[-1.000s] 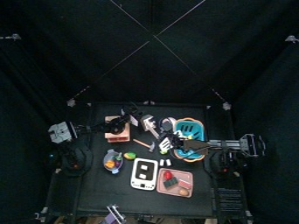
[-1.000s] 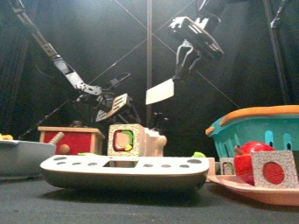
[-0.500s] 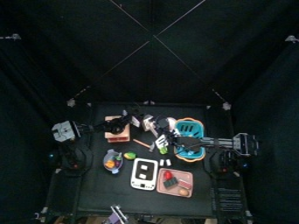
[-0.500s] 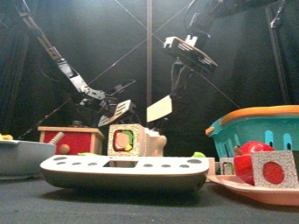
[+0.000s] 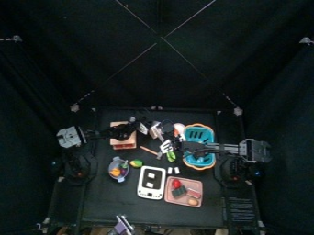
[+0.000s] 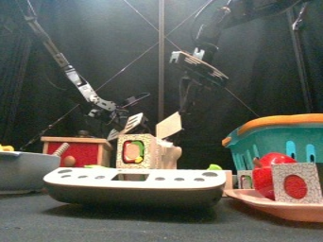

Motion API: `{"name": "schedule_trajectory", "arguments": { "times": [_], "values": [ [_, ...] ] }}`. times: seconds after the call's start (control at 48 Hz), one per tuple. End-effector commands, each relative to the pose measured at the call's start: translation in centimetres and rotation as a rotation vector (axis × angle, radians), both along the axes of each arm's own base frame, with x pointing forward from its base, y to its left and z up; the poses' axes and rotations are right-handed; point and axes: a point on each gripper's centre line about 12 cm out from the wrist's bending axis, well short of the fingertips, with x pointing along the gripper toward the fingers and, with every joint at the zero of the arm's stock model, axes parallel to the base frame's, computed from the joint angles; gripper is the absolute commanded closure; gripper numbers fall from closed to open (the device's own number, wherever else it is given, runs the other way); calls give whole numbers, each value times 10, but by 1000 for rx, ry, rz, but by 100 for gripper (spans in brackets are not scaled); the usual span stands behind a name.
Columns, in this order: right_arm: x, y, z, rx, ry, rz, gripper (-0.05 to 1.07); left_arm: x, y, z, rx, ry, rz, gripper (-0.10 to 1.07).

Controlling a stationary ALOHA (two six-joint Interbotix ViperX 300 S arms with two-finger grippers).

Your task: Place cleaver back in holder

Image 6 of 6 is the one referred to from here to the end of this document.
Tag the small sushi roll block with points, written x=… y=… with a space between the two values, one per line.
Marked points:
x=244 y=181

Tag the green and yellow toy fruit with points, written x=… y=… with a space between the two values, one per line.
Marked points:
x=94 y=166

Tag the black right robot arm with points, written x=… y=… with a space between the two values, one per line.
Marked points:
x=212 y=28

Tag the teal basket with orange rim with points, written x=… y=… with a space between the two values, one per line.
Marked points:
x=272 y=138

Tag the red toy apple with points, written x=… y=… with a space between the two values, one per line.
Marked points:
x=267 y=176

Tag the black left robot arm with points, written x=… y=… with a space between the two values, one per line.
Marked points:
x=62 y=64

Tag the dark frame pole with hook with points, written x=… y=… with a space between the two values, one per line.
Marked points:
x=299 y=63

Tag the yellow toy food piece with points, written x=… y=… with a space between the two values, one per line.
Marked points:
x=5 y=147

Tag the sushi roll block green filling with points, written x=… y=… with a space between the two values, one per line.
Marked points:
x=133 y=151

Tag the green toy vegetable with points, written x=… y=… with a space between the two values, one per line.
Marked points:
x=213 y=167

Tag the wooden toy stove red front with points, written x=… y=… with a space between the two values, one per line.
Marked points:
x=84 y=151

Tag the grey toy pot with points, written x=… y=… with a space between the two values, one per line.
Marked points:
x=25 y=170

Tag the pink toy plate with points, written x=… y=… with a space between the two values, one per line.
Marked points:
x=285 y=209

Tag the sushi roll block red filling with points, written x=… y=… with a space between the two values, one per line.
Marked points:
x=296 y=186

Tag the wooden toy knife holder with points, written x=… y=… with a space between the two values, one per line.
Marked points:
x=169 y=154

